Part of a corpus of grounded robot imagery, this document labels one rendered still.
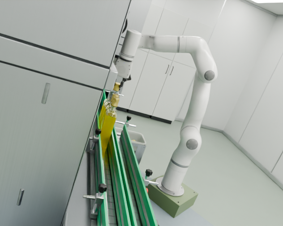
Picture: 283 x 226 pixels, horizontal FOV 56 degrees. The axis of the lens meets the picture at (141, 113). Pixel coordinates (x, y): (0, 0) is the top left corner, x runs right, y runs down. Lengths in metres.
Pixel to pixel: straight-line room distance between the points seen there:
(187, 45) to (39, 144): 0.95
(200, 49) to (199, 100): 0.28
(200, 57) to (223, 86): 5.04
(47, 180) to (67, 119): 0.21
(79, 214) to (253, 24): 5.98
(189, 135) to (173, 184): 0.35
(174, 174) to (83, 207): 0.78
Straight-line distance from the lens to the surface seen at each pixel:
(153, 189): 1.73
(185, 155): 1.61
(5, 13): 0.77
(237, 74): 6.61
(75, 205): 1.04
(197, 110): 1.55
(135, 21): 2.39
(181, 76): 5.56
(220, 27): 6.20
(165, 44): 1.49
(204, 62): 1.47
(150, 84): 5.42
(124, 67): 1.55
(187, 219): 1.76
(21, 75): 0.78
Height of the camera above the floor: 1.70
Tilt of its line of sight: 17 degrees down
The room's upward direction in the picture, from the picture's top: 20 degrees clockwise
